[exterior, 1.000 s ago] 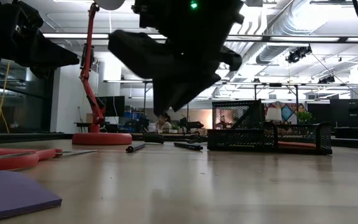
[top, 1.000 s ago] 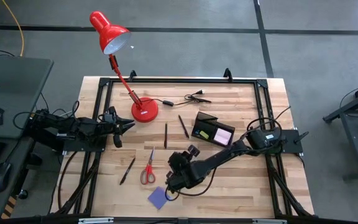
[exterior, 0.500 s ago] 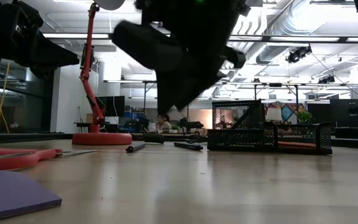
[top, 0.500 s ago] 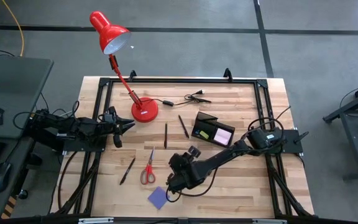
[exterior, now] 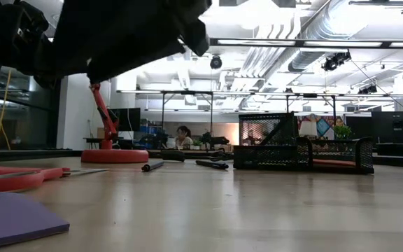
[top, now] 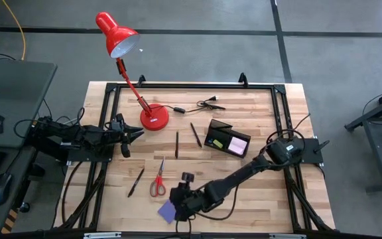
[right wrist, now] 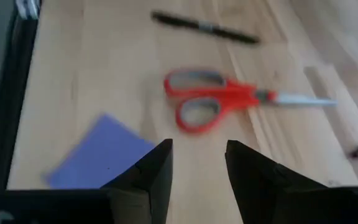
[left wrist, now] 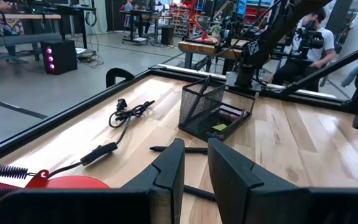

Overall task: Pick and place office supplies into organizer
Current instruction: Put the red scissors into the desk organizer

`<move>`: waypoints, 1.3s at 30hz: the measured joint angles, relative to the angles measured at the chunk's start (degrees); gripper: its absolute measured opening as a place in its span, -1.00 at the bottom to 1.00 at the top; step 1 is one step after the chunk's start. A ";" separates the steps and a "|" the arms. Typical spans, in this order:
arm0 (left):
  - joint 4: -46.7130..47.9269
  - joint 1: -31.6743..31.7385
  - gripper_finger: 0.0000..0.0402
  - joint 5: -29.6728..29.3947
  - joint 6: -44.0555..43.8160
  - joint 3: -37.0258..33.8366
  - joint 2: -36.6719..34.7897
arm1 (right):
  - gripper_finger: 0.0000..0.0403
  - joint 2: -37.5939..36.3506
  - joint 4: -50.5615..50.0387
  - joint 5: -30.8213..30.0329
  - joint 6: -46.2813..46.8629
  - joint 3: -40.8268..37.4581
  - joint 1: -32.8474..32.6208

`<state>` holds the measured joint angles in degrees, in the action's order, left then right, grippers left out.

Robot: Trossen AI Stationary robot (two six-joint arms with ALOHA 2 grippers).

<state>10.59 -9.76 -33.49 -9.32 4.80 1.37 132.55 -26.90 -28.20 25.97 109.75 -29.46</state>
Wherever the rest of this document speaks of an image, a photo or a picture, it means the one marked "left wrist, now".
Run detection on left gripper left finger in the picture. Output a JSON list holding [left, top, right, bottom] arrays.
[[0, 138, 186, 224]]

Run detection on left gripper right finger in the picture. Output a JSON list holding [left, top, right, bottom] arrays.
[[208, 138, 358, 224]]

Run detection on black pen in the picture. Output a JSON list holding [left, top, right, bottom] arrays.
[[190, 75, 211, 124], [149, 146, 209, 155], [183, 184, 217, 202]]

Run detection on green sticky note pad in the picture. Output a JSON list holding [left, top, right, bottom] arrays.
[[211, 123, 229, 132]]

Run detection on pink sticky note pad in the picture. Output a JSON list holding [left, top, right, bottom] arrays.
[[218, 105, 247, 124]]

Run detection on black mesh desk organizer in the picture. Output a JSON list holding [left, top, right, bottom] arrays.
[[178, 75, 257, 143]]

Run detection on person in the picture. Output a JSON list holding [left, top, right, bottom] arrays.
[[0, 0, 26, 37], [271, 7, 337, 93], [123, 0, 137, 12]]

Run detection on red desk lamp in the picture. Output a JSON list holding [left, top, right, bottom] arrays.
[[190, 14, 219, 44], [0, 161, 111, 224]]

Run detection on black table clamp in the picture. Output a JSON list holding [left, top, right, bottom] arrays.
[[105, 67, 135, 89]]

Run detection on wooden background table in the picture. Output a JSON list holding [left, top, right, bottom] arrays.
[[178, 39, 251, 75]]

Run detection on black trash bin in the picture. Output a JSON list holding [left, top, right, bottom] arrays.
[[160, 25, 176, 46]]

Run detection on small potted plant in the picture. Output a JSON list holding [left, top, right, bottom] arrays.
[[209, 24, 223, 39]]

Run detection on black computer tower pink lights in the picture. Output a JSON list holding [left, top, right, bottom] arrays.
[[40, 39, 78, 76]]

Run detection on black background desk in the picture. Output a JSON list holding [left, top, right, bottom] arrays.
[[53, 3, 98, 50]]

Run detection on wooden top background bench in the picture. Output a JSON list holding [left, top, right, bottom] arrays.
[[0, 12, 63, 82]]

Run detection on black lamp power cable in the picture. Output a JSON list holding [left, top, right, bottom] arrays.
[[47, 98, 156, 180]]

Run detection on black camera on stand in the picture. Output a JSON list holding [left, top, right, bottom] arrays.
[[293, 19, 325, 50]]

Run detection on black aluminium table frame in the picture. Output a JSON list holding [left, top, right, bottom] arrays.
[[0, 39, 358, 162]]

